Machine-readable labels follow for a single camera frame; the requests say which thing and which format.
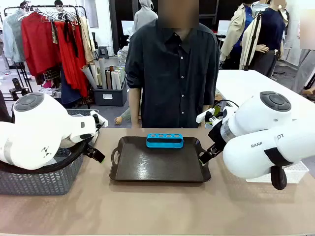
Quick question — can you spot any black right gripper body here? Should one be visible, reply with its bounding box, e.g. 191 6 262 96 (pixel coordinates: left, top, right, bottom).
208 120 228 148

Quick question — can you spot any mannequin hand grey sleeve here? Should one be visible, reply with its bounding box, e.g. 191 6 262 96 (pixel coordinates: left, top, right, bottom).
114 108 131 125

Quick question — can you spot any blue denim garment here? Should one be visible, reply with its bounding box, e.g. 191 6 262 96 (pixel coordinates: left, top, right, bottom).
60 70 82 105

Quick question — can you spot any white plastic mesh basket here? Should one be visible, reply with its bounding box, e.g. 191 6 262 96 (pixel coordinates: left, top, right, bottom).
246 161 310 184

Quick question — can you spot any mannequin in grey hoodie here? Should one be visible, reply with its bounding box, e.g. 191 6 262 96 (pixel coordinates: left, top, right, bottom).
133 0 158 33

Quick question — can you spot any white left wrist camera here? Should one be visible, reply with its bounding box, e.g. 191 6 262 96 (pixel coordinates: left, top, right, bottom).
90 110 109 128

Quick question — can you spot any beige hanging garment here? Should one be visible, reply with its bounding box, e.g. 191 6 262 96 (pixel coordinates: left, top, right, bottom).
78 16 96 65

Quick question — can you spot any tall white paper roll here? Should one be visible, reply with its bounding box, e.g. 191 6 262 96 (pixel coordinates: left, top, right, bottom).
98 58 108 90

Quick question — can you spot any red dress on hanger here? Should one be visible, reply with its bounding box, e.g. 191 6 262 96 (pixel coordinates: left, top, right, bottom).
54 21 89 98

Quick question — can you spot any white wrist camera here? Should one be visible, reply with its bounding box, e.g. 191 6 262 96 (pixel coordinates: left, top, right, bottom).
196 107 216 123
90 110 109 128

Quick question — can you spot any grey paper roll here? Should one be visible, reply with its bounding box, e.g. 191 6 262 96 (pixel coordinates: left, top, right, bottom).
81 65 98 89

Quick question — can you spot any black slanted stand pole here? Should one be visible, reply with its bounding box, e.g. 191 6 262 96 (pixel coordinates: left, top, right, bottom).
244 12 262 71

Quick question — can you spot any brown paper roll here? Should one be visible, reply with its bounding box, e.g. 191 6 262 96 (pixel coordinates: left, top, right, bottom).
105 69 113 90

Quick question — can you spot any mannequin in navy top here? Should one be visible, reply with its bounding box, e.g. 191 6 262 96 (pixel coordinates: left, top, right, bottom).
248 1 288 77

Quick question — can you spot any bystander in grey clothes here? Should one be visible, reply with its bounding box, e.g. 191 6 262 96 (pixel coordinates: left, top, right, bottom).
292 9 315 94

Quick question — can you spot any green chair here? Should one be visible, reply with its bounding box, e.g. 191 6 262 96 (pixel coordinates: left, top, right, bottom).
213 103 223 118

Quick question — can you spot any white clothes pile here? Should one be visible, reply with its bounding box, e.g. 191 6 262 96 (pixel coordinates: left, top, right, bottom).
37 86 62 98

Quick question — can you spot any person in dark shirt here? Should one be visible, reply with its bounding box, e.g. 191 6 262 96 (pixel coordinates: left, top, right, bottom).
125 0 221 129

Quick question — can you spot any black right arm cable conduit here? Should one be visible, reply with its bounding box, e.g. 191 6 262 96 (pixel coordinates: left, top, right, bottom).
264 147 294 190

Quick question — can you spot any blue test tube rack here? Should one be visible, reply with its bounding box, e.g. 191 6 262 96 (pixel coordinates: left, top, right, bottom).
146 133 184 149

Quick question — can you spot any white monitor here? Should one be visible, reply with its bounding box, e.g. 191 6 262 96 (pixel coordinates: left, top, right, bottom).
121 20 135 36
217 20 232 35

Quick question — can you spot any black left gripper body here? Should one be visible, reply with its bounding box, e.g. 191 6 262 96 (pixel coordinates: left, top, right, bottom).
83 143 96 156

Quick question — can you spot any grey plastic basket with label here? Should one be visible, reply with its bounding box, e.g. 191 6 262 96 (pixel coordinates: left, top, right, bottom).
64 109 100 156

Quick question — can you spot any white background table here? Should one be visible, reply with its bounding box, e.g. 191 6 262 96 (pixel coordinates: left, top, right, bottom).
215 69 315 121

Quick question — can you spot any dark grey storage bin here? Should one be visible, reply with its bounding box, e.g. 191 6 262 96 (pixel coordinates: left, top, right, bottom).
93 78 128 107

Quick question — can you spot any dark brown serving tray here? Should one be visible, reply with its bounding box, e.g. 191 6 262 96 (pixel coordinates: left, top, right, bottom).
109 136 212 184

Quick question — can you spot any large grey plastic basket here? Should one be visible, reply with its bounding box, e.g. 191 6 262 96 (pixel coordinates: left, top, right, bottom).
0 147 85 196

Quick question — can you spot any red shirt on hanger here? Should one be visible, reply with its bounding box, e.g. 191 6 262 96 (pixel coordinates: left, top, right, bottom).
21 12 62 77

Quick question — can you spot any black clothes rack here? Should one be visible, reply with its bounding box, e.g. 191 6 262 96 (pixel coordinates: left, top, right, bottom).
3 5 91 109

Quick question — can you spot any person's right forearm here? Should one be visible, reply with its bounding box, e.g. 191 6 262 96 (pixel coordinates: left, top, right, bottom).
129 87 144 129

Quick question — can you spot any black hanging scarf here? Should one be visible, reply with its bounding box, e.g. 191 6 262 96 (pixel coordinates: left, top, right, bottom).
63 19 79 59

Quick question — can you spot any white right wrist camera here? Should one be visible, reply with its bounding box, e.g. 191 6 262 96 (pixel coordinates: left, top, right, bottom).
196 107 216 123

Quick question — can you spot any mannequin in beige coat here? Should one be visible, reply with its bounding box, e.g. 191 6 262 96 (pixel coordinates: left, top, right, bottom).
220 2 256 70

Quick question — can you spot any light grey hanging garment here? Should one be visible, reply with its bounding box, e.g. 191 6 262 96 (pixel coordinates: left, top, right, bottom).
2 9 28 63

